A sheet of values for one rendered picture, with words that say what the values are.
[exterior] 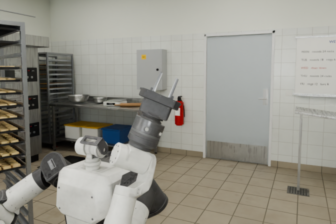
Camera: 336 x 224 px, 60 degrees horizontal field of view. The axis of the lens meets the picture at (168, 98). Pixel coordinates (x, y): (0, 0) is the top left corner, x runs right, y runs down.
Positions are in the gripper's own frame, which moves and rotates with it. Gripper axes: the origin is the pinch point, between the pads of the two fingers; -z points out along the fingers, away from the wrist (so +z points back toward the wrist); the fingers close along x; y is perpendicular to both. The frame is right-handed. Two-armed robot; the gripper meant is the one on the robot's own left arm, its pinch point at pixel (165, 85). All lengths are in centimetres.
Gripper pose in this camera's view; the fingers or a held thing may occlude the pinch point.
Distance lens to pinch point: 84.0
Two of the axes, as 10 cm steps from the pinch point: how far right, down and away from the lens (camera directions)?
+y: -0.3, 0.4, 10.0
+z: -3.8, 9.2, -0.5
